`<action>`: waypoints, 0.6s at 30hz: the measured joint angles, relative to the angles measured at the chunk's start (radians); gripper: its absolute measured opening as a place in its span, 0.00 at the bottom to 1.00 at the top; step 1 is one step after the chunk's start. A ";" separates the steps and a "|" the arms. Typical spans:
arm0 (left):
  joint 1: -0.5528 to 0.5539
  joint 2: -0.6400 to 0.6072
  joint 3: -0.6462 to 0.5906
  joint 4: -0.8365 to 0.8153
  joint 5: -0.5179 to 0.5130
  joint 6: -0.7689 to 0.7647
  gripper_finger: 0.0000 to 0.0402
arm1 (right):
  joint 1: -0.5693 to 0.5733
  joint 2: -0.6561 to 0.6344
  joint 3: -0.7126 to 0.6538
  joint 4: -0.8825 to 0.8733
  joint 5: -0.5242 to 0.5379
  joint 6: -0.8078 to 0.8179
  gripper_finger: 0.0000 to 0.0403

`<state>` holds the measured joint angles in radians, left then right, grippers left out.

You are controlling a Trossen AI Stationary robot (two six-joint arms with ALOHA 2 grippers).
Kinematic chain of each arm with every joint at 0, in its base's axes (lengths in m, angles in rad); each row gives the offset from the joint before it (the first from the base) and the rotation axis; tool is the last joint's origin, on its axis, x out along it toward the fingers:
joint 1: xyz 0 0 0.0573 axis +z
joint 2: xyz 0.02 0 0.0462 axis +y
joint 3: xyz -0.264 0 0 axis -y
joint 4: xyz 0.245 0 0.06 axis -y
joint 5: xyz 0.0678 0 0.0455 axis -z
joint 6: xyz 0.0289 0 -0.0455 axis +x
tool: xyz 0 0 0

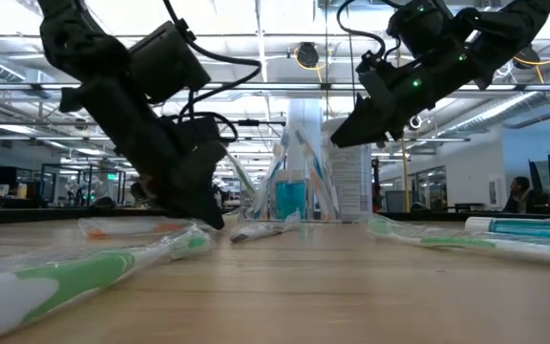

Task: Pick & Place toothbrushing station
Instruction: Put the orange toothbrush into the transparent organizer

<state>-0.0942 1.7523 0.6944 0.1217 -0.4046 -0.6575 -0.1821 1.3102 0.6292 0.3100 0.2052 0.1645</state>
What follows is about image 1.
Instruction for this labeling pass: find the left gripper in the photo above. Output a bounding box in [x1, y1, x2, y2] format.
[59, 79, 229, 231]

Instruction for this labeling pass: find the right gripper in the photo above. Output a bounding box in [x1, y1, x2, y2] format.
[330, 45, 481, 148]

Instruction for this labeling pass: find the blue mouthwash bottle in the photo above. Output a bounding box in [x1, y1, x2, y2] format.
[273, 169, 308, 221]

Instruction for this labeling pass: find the green toothbrush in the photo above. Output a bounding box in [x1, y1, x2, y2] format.
[0, 224, 214, 343]
[365, 213, 550, 269]

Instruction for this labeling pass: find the teal packaged toothbrush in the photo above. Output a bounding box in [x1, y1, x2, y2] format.
[463, 215, 550, 252]

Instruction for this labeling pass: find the white wipes canister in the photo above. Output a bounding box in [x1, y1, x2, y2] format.
[322, 117, 374, 224]

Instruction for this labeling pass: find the long ceiling light bar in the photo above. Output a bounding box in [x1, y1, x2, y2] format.
[0, 81, 550, 93]

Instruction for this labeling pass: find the clear plastic cup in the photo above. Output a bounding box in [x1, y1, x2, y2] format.
[267, 167, 322, 222]

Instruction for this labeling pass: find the person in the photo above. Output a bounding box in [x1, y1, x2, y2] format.
[501, 175, 548, 215]

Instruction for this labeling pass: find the black hanging cable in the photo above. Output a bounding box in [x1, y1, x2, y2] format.
[344, 0, 358, 118]

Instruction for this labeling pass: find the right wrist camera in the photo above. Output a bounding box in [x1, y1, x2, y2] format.
[354, 47, 391, 74]

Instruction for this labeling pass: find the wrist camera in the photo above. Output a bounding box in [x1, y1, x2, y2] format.
[354, 47, 391, 74]
[178, 116, 224, 144]

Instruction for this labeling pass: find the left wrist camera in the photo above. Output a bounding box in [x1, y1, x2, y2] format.
[178, 116, 224, 144]

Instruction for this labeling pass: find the black metal frame rig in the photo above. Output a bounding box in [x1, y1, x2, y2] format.
[226, 118, 287, 192]

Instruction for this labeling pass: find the black aluminium table frame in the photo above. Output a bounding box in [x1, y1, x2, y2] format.
[0, 205, 550, 222]

